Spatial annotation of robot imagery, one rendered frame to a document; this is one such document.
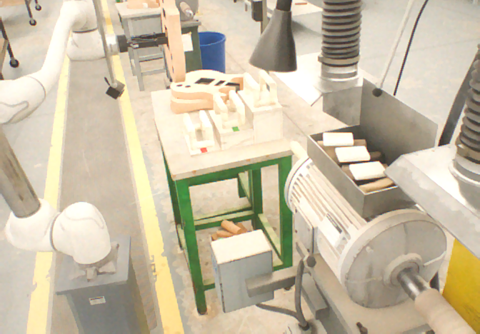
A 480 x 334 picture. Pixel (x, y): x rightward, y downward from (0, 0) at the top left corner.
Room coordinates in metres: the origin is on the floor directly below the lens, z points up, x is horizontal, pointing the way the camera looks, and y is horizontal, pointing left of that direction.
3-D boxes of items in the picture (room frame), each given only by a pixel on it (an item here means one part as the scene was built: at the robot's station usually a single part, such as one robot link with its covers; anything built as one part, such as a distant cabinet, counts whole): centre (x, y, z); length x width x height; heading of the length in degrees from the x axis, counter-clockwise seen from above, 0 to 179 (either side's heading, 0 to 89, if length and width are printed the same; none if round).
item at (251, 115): (2.02, -0.11, 1.02); 0.27 x 0.15 x 0.17; 14
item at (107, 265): (1.39, 0.63, 0.73); 0.22 x 0.18 x 0.06; 7
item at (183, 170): (2.03, 0.10, 0.55); 0.62 x 0.58 x 0.76; 15
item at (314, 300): (0.86, -0.17, 1.02); 0.13 x 0.04 x 0.04; 15
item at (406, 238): (0.89, -0.27, 1.25); 0.41 x 0.27 x 0.26; 15
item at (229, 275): (0.91, -0.02, 0.99); 0.24 x 0.21 x 0.26; 15
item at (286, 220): (1.83, -0.21, 0.45); 0.05 x 0.05 x 0.90; 15
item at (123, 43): (1.90, 0.43, 1.46); 0.09 x 0.08 x 0.07; 103
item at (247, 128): (1.99, 0.04, 0.98); 0.27 x 0.16 x 0.09; 14
